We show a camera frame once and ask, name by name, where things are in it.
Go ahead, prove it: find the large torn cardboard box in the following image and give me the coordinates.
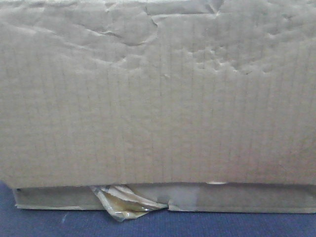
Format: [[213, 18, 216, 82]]
[[0, 0, 316, 213]]

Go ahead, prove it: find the peeling clear packing tape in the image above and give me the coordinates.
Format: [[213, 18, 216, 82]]
[[90, 185, 168, 222]]

